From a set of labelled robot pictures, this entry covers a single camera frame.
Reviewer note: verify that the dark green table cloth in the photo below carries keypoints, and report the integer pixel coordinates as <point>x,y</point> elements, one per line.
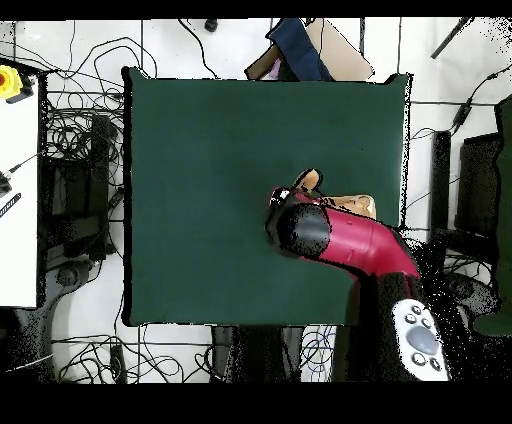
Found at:
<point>200,200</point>

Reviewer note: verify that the brown cardboard box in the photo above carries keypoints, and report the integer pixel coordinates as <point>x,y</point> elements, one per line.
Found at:
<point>340,56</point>

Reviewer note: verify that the black rod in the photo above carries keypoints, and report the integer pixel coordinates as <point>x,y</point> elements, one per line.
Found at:
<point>452,38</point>

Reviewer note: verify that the black stand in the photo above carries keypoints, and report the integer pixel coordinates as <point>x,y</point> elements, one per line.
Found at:
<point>440,180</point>
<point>100,180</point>

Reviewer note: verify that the dark round caster base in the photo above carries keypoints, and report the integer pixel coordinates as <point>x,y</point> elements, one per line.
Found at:
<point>472,294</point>
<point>67,276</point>

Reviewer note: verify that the white desk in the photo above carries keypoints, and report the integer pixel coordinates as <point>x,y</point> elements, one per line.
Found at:
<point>18,240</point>

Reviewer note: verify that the green draped cloth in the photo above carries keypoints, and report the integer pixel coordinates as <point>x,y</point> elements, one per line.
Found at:
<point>504,224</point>

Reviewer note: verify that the small black foot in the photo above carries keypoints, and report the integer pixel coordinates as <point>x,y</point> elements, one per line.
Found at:
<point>210,25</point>

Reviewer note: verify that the yellow emergency stop button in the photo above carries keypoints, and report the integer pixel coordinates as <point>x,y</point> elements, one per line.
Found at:
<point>8,82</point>

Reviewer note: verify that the black ribbed strip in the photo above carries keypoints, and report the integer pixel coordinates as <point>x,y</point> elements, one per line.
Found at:
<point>10,204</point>

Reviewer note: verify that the dark blue cloth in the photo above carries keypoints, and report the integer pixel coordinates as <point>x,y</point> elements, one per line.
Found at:
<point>300,52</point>

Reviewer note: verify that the orange terry towel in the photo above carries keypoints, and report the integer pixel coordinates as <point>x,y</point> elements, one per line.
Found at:
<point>356,204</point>

